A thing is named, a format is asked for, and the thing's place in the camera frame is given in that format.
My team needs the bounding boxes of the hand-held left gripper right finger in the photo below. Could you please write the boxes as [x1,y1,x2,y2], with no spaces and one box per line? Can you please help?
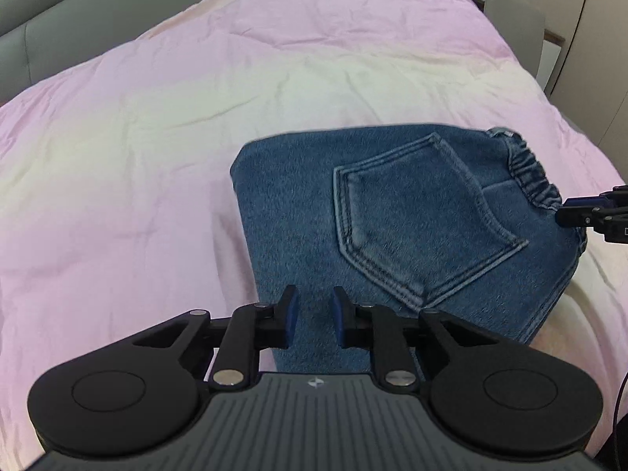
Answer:
[332,285,498,386]

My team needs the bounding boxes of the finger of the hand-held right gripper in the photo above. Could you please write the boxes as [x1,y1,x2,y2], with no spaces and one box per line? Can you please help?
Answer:
[556,195,612,228]

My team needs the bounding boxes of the blue denim pants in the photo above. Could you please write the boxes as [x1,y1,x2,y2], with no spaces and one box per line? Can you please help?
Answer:
[230,122,588,378]

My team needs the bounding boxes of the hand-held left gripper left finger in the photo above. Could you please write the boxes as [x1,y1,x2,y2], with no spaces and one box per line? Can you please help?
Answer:
[131,285,300,388]

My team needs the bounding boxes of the black cable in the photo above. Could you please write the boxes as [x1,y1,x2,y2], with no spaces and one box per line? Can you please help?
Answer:
[610,375,628,471]

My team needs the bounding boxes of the grey upholstered headboard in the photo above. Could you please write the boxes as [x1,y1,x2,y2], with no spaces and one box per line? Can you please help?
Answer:
[0,0,442,105]

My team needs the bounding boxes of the beige wardrobe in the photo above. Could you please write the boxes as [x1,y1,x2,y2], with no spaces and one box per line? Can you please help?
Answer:
[519,0,628,150]

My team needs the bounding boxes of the pink floral blanket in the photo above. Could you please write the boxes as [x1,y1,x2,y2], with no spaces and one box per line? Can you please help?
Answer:
[0,0,628,471]

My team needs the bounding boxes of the grey upholstered chair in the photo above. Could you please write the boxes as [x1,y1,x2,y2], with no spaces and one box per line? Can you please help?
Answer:
[483,0,547,93]

